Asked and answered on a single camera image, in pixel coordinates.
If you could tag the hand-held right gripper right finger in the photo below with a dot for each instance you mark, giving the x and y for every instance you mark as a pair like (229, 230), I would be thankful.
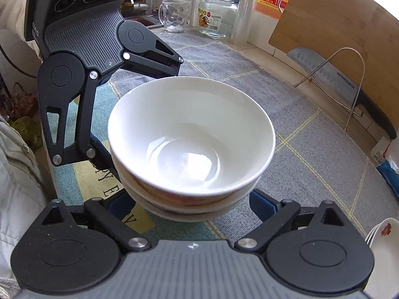
(265, 205)

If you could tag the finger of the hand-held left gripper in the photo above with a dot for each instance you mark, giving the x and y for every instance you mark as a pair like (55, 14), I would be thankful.
(149, 62)
(84, 115)

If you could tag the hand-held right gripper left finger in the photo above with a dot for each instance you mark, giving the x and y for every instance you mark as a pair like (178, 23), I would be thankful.
(121, 208)

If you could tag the white floral ceramic bowl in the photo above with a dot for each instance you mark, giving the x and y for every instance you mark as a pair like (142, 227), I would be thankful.
(187, 215)
(199, 202)
(187, 124)

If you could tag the white fruit-print plate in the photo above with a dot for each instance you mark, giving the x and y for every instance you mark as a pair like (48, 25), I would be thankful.
(367, 240)
(386, 255)

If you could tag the person's left forearm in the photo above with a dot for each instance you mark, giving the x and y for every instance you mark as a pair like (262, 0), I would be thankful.
(15, 12)

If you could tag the red basin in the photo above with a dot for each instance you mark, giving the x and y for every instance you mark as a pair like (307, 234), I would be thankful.
(146, 21)

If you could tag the clear glass mug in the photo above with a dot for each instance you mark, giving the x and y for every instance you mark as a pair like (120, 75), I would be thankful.
(174, 18)

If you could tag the grey blue printed mat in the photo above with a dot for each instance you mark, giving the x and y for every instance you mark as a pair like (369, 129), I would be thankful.
(296, 162)

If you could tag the green plastic bag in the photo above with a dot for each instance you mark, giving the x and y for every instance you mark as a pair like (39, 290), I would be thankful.
(28, 130)

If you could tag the red plastic bag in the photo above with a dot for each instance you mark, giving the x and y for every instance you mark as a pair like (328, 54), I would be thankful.
(21, 102)

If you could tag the glass jar yellow lid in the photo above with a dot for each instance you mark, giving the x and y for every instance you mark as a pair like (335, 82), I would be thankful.
(218, 18)

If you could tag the person's beige jacket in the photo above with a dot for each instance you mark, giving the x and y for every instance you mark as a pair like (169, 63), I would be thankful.
(18, 208)

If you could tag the clear plastic cup stack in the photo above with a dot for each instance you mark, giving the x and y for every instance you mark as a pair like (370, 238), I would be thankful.
(246, 12)

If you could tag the white blue salt bag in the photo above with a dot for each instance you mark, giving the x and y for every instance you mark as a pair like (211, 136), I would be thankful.
(389, 171)

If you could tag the bamboo cutting board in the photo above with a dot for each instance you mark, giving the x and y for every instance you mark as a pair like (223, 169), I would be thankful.
(343, 21)

